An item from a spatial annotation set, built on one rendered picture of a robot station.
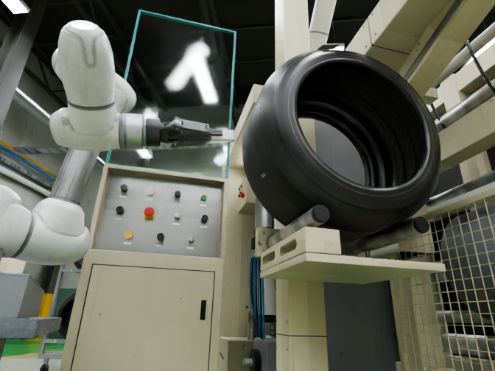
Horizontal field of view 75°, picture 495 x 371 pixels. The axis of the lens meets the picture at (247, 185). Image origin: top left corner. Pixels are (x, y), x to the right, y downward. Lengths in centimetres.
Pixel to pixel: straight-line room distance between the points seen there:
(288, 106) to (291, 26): 86
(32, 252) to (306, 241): 85
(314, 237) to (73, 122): 61
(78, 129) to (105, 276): 70
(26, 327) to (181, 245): 72
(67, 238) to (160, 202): 44
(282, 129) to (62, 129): 52
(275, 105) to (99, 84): 42
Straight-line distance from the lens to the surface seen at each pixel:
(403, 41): 144
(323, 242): 77
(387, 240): 102
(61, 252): 124
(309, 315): 114
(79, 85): 81
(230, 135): 91
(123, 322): 138
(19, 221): 120
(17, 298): 104
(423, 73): 140
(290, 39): 163
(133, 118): 86
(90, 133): 85
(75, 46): 79
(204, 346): 139
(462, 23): 135
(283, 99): 89
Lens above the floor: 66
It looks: 22 degrees up
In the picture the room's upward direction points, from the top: 2 degrees clockwise
